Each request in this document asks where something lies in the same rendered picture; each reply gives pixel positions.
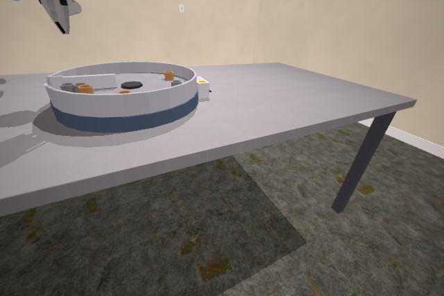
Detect grey metal ring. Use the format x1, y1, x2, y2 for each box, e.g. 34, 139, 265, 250
171, 80, 182, 87
73, 82, 87, 93
60, 83, 76, 93

